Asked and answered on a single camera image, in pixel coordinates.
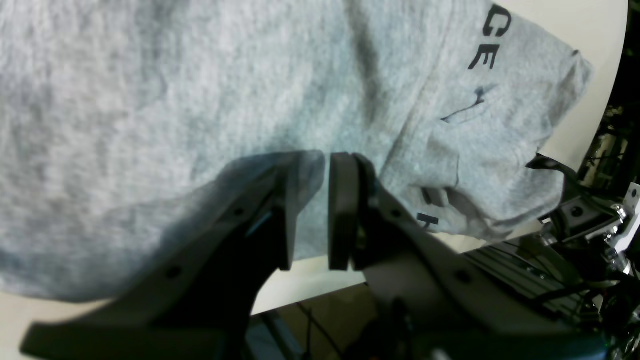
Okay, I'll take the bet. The grey aluminium frame beam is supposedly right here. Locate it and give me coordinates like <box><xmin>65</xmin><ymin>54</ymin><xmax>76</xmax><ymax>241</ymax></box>
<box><xmin>462</xmin><ymin>241</ymin><xmax>602</xmax><ymax>325</ymax></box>

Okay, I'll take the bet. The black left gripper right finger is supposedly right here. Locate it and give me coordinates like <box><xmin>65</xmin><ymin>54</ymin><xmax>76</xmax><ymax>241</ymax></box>
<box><xmin>328</xmin><ymin>152</ymin><xmax>608</xmax><ymax>360</ymax></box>

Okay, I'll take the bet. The grey T-shirt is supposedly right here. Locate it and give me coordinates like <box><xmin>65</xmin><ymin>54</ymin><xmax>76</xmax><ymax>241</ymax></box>
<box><xmin>0</xmin><ymin>0</ymin><xmax>593</xmax><ymax>302</ymax></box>

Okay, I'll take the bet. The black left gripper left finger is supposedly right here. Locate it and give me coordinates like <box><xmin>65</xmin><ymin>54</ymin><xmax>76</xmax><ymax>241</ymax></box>
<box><xmin>20</xmin><ymin>167</ymin><xmax>299</xmax><ymax>360</ymax></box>

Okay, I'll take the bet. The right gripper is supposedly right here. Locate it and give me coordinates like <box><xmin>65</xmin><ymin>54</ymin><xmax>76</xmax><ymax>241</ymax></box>
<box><xmin>526</xmin><ymin>153</ymin><xmax>632</xmax><ymax>281</ymax></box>

